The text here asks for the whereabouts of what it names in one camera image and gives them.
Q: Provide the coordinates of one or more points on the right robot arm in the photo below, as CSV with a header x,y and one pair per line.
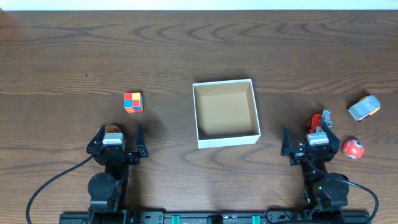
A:
x,y
326,193

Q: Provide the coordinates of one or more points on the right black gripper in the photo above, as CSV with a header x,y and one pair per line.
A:
x,y
314,152

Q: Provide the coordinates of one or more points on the grey and yellow toy car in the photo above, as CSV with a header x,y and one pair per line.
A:
x,y
364,108

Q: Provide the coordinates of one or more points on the multicoloured puzzle cube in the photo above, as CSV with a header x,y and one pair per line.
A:
x,y
133,102

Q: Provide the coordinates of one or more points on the brown plush hamster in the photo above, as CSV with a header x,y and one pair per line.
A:
x,y
112,129

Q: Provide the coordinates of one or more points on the red toy truck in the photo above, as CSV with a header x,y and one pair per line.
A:
x,y
314,124

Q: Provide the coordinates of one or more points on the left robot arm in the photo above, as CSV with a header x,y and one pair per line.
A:
x,y
108,189

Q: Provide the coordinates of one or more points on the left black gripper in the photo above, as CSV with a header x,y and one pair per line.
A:
x,y
115,154

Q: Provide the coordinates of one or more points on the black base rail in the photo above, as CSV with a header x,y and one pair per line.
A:
x,y
270,216

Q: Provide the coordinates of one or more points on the red and white ball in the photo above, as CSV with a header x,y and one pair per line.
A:
x,y
353,149

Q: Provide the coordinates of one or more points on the white open cardboard box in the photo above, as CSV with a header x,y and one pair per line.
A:
x,y
225,113

